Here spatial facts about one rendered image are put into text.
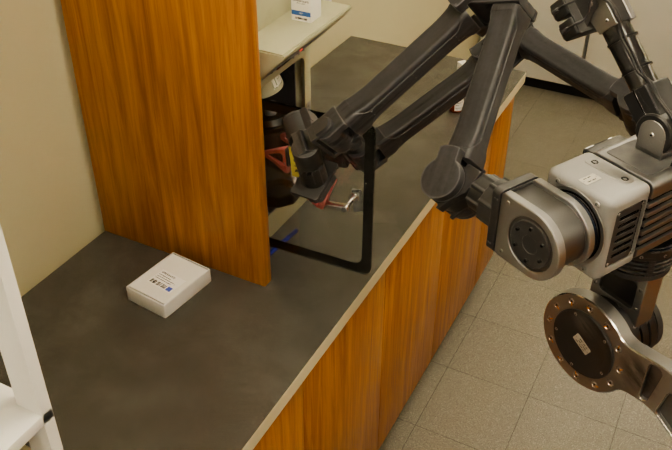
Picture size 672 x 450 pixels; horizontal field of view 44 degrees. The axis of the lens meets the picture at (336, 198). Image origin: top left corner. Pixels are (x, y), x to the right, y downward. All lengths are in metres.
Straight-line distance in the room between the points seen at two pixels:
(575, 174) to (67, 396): 1.10
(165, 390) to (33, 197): 0.58
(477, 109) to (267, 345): 0.72
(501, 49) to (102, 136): 1.00
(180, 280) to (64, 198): 0.37
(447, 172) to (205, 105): 0.62
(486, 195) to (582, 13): 0.35
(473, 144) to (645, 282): 0.39
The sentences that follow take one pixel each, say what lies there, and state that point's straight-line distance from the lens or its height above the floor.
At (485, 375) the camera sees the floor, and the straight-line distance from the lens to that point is 3.12.
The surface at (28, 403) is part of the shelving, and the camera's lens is 1.21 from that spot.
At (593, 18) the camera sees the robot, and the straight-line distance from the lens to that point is 1.46.
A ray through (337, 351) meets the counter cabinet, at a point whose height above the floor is 0.78.
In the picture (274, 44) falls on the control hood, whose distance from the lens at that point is 1.78.
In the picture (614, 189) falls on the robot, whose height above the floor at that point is 1.53.
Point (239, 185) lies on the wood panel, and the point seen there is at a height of 1.21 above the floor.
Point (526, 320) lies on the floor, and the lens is 3.37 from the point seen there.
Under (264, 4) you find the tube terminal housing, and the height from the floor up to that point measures 1.56.
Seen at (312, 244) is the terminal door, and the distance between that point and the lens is 1.95.
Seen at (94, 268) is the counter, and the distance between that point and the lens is 2.12.
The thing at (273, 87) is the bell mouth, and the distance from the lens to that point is 2.00.
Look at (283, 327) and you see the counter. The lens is 1.88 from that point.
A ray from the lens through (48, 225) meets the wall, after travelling 2.12.
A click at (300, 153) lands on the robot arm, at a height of 1.37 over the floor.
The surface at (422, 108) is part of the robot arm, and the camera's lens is 1.93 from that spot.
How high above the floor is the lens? 2.22
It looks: 34 degrees down
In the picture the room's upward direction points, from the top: straight up
